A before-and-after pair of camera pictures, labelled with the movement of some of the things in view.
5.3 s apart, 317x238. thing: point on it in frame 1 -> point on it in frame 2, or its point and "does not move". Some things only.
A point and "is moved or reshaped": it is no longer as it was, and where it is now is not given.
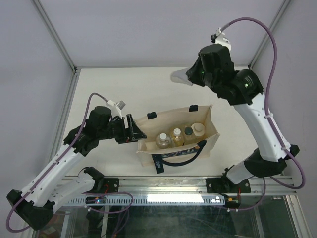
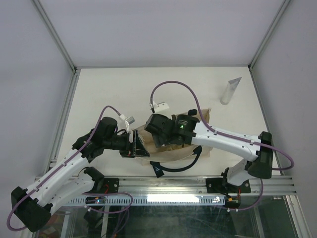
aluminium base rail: [78, 185] does not move
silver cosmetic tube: [180, 77] is moved or reshaped
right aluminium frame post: [278, 16] does not move
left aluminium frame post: [56, 37] does not move
